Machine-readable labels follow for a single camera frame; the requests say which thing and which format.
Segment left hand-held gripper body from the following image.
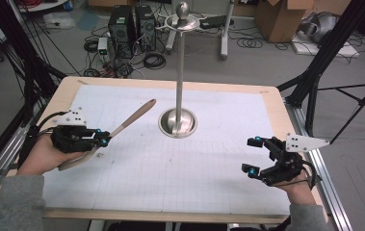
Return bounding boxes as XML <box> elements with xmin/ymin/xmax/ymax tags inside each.
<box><xmin>49</xmin><ymin>106</ymin><xmax>100</xmax><ymax>154</ymax></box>

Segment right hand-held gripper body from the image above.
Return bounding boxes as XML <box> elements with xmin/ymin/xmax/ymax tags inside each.
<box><xmin>259</xmin><ymin>132</ymin><xmax>331</xmax><ymax>188</ymax></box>

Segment wooden slotted spatula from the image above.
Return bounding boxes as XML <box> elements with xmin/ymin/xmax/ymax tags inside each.
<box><xmin>57</xmin><ymin>98</ymin><xmax>158</xmax><ymax>172</ymax></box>

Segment person's right hand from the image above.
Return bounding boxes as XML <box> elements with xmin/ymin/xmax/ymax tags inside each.
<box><xmin>274</xmin><ymin>172</ymin><xmax>318</xmax><ymax>207</ymax></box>

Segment person's left hand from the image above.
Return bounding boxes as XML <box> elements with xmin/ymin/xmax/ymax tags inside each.
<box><xmin>15</xmin><ymin>133</ymin><xmax>90</xmax><ymax>177</ymax></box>

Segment white gridded mat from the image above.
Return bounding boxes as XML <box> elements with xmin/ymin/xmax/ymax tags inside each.
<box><xmin>41</xmin><ymin>84</ymin><xmax>292</xmax><ymax>217</ymax></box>

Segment tall metal utensil stand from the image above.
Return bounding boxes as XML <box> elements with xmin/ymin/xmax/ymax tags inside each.
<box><xmin>155</xmin><ymin>1</ymin><xmax>209</xmax><ymax>140</ymax></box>

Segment small white electronic box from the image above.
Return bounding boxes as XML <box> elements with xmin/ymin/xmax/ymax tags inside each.
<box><xmin>96</xmin><ymin>37</ymin><xmax>110</xmax><ymax>56</ymax></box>

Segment black tripod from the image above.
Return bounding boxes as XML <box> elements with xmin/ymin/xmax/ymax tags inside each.
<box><xmin>317</xmin><ymin>76</ymin><xmax>365</xmax><ymax>144</ymax></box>

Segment black computer tower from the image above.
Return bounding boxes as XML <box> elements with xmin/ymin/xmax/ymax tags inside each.
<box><xmin>134</xmin><ymin>4</ymin><xmax>157</xmax><ymax>53</ymax></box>
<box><xmin>107</xmin><ymin>5</ymin><xmax>137</xmax><ymax>61</ymax></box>

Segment white rolling stand base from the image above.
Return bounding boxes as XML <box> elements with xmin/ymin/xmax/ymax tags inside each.
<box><xmin>165</xmin><ymin>0</ymin><xmax>236</xmax><ymax>62</ymax></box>

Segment white flat board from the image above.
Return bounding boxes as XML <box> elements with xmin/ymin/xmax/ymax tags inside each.
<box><xmin>290</xmin><ymin>33</ymin><xmax>361</xmax><ymax>59</ymax></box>

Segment brown cardboard box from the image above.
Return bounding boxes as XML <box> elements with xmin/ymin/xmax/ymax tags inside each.
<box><xmin>254</xmin><ymin>0</ymin><xmax>317</xmax><ymax>44</ymax></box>

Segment flat black box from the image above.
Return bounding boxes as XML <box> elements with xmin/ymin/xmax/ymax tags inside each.
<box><xmin>198</xmin><ymin>14</ymin><xmax>236</xmax><ymax>31</ymax></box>

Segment grey rounded appliance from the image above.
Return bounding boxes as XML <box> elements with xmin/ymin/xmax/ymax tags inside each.
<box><xmin>298</xmin><ymin>11</ymin><xmax>341</xmax><ymax>44</ymax></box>

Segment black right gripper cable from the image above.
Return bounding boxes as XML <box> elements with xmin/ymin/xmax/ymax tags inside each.
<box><xmin>300</xmin><ymin>159</ymin><xmax>323</xmax><ymax>191</ymax></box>

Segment black metal frame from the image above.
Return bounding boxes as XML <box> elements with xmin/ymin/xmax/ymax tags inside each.
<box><xmin>0</xmin><ymin>0</ymin><xmax>68</xmax><ymax>129</ymax></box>
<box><xmin>275</xmin><ymin>0</ymin><xmax>365</xmax><ymax>140</ymax></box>

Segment coiled black cable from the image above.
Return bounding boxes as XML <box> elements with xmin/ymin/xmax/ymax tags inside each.
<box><xmin>143</xmin><ymin>51</ymin><xmax>168</xmax><ymax>70</ymax></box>

